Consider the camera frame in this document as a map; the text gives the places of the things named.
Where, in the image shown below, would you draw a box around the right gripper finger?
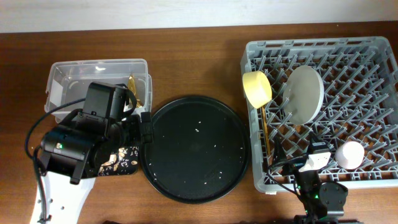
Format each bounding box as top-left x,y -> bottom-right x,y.
307,133 -> 330,154
272,136 -> 286,164

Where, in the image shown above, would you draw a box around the pink cup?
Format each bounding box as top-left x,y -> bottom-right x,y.
335,141 -> 364,169

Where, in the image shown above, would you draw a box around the food scraps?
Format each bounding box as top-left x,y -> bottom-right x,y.
98,146 -> 139,176

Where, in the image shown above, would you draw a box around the gold foil wrapper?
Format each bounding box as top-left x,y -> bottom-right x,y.
127,74 -> 143,108

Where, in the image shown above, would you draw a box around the wooden chopstick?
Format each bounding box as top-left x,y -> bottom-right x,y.
259,113 -> 268,156
261,106 -> 271,156

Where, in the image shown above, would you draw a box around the grey round plate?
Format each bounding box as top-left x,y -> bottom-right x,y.
283,65 -> 325,125

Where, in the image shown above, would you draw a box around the yellow bowl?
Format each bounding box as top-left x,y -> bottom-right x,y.
243,71 -> 272,109

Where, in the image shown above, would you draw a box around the white tissue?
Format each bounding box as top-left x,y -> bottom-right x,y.
124,105 -> 136,113

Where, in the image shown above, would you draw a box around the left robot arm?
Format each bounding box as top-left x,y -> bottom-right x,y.
28,82 -> 153,223

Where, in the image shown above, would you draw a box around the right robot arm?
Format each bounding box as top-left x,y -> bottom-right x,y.
267,133 -> 348,224

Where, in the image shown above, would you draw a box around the grey dishwasher rack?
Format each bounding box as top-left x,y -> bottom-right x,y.
240,37 -> 397,194

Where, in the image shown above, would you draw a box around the black rectangular tray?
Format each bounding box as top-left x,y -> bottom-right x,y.
93,119 -> 140,177

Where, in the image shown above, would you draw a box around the round black serving tray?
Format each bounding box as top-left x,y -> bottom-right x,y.
139,96 -> 251,204

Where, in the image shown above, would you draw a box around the clear plastic storage bin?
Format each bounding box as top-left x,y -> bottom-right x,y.
44,58 -> 152,114

